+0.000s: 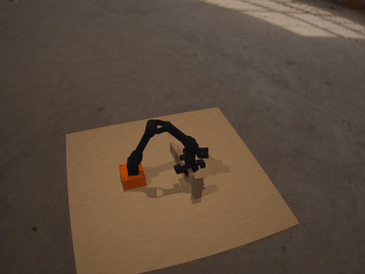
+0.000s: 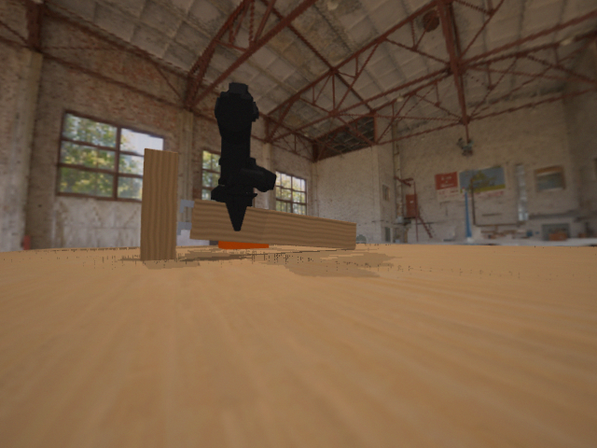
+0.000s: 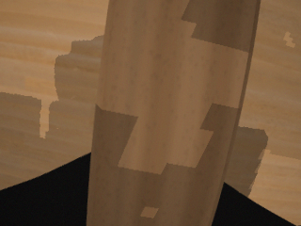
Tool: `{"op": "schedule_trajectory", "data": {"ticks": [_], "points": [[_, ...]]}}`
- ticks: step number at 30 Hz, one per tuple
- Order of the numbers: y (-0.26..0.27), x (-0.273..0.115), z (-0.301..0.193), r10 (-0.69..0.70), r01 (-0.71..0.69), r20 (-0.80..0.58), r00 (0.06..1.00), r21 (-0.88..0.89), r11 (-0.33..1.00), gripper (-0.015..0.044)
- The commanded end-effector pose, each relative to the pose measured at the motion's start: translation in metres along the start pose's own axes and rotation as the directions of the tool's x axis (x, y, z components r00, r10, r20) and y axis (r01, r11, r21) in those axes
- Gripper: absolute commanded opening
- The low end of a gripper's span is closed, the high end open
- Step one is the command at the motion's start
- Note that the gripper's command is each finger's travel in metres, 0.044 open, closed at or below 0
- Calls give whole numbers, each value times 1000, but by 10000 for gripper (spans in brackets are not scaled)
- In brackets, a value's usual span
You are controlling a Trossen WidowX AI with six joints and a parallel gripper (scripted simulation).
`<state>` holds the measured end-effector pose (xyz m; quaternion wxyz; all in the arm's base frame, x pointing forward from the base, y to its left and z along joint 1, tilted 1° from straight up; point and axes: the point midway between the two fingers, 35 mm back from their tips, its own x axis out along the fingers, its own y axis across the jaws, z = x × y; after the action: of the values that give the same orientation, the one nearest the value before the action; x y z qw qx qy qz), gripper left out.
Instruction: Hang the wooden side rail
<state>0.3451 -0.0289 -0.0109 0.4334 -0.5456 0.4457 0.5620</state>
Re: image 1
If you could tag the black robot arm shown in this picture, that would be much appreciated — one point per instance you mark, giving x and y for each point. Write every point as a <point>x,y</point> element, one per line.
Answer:
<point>190,144</point>

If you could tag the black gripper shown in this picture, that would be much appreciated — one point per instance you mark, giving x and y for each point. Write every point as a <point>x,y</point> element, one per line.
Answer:
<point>193,164</point>

